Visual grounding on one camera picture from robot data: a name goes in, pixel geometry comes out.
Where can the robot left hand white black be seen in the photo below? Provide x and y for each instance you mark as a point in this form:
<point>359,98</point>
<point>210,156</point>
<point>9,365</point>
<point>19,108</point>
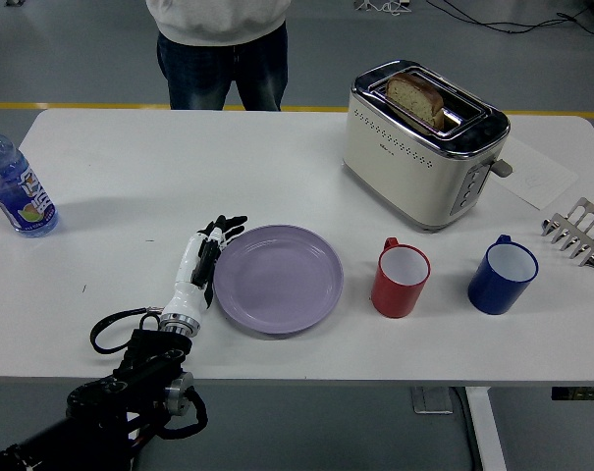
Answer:
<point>188,284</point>

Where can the purple round plate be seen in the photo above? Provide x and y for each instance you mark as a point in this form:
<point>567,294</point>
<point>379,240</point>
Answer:
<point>277,279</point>

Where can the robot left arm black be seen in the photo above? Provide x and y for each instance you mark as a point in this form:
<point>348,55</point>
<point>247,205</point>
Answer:
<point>139,378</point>

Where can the red mug white inside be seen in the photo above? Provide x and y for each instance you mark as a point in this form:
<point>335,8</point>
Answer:
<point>392,297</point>

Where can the clear water bottle blue cap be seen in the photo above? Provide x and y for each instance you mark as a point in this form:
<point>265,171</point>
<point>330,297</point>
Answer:
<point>12,181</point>

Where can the cream and chrome toaster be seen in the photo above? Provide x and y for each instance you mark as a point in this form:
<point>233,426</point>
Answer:
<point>404,176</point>

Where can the person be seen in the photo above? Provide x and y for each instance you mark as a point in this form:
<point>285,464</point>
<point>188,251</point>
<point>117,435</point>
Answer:
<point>218,29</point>

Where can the grey box under table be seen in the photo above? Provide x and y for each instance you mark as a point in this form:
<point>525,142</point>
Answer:
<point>430,400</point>

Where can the bread slice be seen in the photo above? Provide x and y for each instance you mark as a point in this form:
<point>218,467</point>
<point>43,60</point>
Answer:
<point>414,95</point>

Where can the blue mug white inside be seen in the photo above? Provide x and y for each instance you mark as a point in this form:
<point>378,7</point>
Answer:
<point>493,294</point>

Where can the white table leg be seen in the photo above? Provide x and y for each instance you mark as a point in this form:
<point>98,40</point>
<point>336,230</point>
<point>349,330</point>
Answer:
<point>488,432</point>

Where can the white paper sheet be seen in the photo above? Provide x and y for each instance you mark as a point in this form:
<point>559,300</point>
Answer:
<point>542,179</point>

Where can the silver metal toast rack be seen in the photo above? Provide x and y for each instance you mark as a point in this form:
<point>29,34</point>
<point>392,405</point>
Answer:
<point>583,230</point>

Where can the black table height controller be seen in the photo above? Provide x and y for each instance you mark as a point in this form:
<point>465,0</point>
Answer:
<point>581,393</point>

